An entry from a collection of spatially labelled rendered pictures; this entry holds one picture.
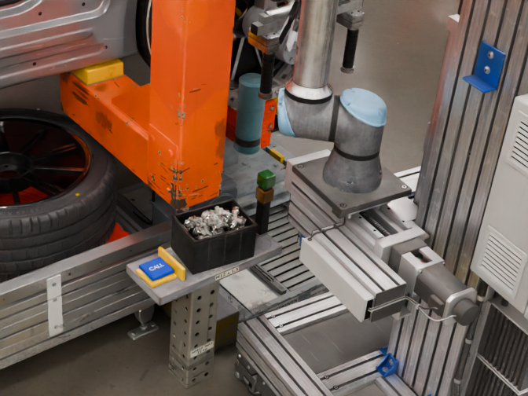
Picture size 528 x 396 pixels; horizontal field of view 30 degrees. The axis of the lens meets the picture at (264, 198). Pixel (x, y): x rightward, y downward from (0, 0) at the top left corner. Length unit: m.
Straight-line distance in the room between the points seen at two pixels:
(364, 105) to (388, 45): 2.82
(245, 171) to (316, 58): 1.31
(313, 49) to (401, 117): 2.25
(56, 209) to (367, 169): 0.94
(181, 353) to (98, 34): 0.99
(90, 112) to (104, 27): 0.27
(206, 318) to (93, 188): 0.51
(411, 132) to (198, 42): 2.00
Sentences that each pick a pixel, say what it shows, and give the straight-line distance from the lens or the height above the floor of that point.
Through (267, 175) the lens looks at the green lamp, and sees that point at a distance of 2.78.
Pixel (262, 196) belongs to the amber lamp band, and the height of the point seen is 0.59.
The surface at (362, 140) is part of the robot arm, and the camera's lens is 2.41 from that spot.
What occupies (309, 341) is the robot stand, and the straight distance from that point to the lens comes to 2.93.
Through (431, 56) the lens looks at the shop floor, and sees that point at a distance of 5.16.
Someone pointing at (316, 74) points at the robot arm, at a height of 1.11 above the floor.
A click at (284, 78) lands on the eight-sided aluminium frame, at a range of 3.37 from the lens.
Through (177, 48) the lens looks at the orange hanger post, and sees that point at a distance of 2.61.
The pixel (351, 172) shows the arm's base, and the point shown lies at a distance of 2.46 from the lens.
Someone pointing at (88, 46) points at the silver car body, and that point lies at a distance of 3.08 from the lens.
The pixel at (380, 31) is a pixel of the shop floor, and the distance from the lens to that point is 5.35.
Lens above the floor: 2.18
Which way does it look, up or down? 34 degrees down
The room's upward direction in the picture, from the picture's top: 6 degrees clockwise
